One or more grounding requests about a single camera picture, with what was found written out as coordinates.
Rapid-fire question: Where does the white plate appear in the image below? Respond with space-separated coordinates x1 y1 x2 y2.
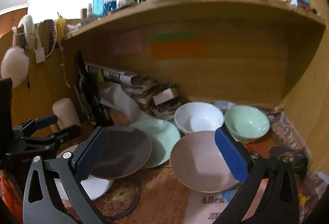
54 144 114 202

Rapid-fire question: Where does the mint green bowl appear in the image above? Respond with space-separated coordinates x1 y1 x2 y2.
224 105 270 144

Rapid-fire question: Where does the pink plate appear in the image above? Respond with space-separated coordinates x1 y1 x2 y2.
169 131 238 193

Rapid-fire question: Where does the dark brown plate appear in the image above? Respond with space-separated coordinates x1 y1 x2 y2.
91 125 152 179

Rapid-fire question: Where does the white bowl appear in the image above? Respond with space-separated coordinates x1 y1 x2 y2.
174 102 224 134

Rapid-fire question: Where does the mint green plate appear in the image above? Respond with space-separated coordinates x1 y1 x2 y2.
130 119 181 169

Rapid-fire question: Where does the white fluffy pompom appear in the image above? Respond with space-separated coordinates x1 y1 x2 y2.
1 46 30 88

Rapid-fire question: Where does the newspaper print table mat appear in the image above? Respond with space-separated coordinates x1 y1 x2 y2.
93 112 312 223

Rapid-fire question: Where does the stack of newspapers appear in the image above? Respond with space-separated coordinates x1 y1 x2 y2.
85 63 159 111

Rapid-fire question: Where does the pink sticky note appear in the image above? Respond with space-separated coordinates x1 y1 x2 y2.
113 30 143 55

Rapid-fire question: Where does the small bowl of trinkets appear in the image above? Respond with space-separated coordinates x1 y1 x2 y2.
151 101 181 120

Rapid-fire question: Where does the small white cardboard box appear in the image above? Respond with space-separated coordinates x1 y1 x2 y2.
152 87 179 106

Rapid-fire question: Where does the blue liquid bottle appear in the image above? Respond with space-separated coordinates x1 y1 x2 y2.
93 0 104 17

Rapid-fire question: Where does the orange sticky note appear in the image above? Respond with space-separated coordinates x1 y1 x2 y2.
150 38 208 60

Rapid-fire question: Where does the green sticky note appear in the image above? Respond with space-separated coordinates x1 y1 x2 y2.
152 31 193 42

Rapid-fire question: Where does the white mug wooden handle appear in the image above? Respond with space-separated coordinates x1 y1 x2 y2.
52 97 81 129

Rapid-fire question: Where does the white charger with cable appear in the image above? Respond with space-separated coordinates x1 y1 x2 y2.
11 22 58 64

